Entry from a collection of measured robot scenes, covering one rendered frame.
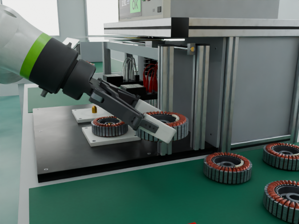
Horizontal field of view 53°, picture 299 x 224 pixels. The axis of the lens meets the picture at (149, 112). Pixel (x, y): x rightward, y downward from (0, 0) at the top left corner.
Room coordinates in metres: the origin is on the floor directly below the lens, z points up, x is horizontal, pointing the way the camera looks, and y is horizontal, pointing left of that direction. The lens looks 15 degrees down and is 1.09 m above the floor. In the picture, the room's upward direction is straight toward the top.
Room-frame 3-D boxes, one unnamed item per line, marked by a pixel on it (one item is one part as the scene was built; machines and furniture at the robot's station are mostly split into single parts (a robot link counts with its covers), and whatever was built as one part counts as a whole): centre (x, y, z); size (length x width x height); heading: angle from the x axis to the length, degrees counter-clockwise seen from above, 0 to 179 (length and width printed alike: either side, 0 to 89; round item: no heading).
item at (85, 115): (1.11, 0.21, 0.78); 0.15 x 0.15 x 0.01; 21
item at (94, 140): (0.89, 0.12, 0.78); 0.15 x 0.15 x 0.01; 21
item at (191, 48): (1.07, 0.00, 1.04); 0.62 x 0.02 x 0.03; 21
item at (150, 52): (1.04, 0.07, 1.03); 0.62 x 0.01 x 0.03; 21
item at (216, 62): (1.09, -0.07, 0.92); 0.66 x 0.01 x 0.30; 21
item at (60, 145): (1.01, 0.15, 0.76); 0.64 x 0.47 x 0.02; 21
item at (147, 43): (1.01, -0.02, 1.05); 0.06 x 0.04 x 0.04; 21
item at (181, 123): (0.60, -0.02, 0.89); 0.11 x 0.11 x 0.04
